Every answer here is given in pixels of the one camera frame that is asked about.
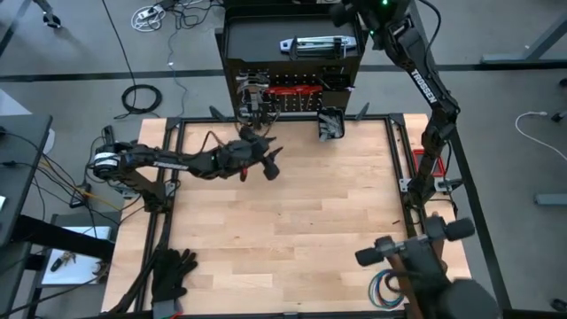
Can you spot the white paper sheet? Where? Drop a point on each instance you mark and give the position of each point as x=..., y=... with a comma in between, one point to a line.
x=84, y=261

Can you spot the white power strip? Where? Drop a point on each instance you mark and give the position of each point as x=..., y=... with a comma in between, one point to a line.
x=146, y=14

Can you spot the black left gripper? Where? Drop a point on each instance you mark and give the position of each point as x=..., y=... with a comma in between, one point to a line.
x=239, y=156

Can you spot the black chair base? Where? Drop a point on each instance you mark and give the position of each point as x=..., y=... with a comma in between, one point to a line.
x=51, y=20

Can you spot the grey perforated beams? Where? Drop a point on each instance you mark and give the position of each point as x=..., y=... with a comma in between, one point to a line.
x=332, y=129

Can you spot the black aluminium table frame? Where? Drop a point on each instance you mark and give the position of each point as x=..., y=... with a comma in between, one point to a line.
x=376, y=118

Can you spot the black desk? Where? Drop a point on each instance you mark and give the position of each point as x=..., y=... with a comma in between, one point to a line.
x=22, y=155

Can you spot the grey table foot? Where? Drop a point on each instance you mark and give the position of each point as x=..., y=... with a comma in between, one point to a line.
x=549, y=199

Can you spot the black ballpoint pen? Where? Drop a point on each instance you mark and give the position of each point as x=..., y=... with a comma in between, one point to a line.
x=324, y=83

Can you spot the black power strip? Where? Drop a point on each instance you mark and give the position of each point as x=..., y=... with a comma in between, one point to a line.
x=108, y=135

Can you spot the grey table leg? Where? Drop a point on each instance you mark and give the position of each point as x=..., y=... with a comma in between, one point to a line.
x=500, y=58

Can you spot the bunch of keys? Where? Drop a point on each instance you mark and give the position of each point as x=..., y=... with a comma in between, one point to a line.
x=57, y=264

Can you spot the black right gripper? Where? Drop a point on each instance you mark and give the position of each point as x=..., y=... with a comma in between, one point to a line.
x=352, y=10

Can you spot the black teleop leader gripper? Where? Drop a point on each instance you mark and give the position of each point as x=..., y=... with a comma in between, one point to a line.
x=425, y=266

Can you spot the black pegboard tool cart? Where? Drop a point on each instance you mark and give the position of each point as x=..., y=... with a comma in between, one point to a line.
x=266, y=42

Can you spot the grey metal mounting bracket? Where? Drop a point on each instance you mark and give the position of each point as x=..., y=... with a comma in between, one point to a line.
x=404, y=184

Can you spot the black plastic bin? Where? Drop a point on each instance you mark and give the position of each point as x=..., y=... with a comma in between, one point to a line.
x=341, y=113

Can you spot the person's hand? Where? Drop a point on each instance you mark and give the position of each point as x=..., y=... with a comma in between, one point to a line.
x=439, y=252

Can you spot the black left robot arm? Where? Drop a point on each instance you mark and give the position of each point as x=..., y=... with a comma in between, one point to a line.
x=146, y=160

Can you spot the silver aluminium spirit level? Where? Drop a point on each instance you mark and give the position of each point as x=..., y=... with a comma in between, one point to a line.
x=285, y=43

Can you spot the black work glove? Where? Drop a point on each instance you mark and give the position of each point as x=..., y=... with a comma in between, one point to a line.
x=170, y=274

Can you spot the claw hammer black grip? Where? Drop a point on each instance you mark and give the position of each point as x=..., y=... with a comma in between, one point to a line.
x=248, y=84
x=263, y=111

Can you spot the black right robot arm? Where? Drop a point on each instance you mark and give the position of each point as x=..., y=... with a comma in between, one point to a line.
x=432, y=88

